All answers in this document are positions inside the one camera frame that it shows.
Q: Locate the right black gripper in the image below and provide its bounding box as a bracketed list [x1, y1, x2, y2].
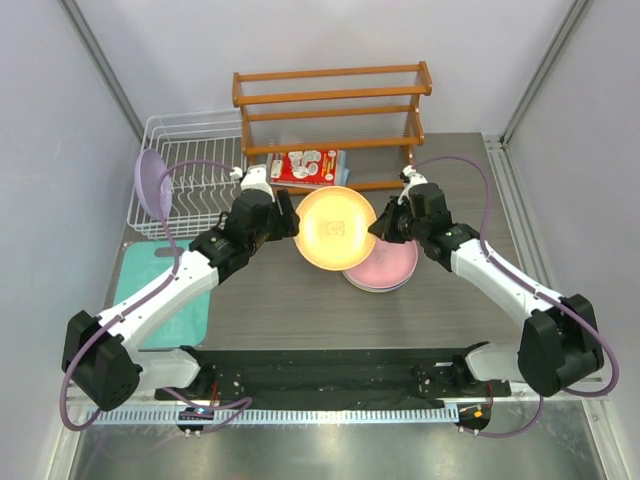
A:
[371, 195, 428, 244]

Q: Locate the pink plate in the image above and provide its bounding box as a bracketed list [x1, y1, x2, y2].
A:
[343, 240, 419, 287]

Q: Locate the orange yellow plate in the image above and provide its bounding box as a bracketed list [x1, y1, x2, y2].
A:
[294, 186, 376, 271]

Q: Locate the purple plate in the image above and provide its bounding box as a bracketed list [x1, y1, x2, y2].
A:
[134, 148, 173, 221]

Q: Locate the blue plate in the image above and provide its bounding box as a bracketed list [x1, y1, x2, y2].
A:
[342, 272, 411, 293]

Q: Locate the cream yellow plate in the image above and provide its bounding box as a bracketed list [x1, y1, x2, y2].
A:
[350, 281, 408, 294]

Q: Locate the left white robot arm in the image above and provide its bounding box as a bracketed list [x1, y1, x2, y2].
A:
[62, 188, 299, 411]

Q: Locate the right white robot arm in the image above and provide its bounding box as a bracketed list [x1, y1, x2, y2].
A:
[369, 183, 604, 397]

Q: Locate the red snack packet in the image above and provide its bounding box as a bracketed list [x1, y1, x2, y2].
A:
[266, 149, 350, 189]

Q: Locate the wooden three-tier shelf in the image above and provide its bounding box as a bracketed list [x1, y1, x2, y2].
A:
[231, 61, 433, 164]

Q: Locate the teal cutting board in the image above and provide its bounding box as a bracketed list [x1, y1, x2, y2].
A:
[113, 239, 212, 350]

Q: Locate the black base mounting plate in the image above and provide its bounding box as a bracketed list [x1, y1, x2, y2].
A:
[179, 347, 511, 411]

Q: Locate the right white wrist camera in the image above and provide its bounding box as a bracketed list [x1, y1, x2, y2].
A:
[398, 165, 428, 203]

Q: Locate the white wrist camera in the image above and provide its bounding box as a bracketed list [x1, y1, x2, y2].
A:
[230, 164, 275, 202]
[398, 165, 428, 203]

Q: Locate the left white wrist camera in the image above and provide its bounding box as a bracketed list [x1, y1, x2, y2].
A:
[230, 164, 275, 202]

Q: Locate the white wire dish rack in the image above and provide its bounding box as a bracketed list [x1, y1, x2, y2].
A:
[141, 109, 248, 238]

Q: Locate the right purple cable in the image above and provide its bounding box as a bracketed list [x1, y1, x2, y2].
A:
[409, 154, 621, 439]

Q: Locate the purple cable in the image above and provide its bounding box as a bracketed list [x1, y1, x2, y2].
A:
[58, 158, 254, 434]
[409, 154, 621, 439]

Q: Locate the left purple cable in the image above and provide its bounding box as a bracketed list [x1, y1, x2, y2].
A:
[58, 158, 254, 434]

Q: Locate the white slotted cable duct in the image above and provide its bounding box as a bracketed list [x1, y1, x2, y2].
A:
[95, 404, 459, 426]

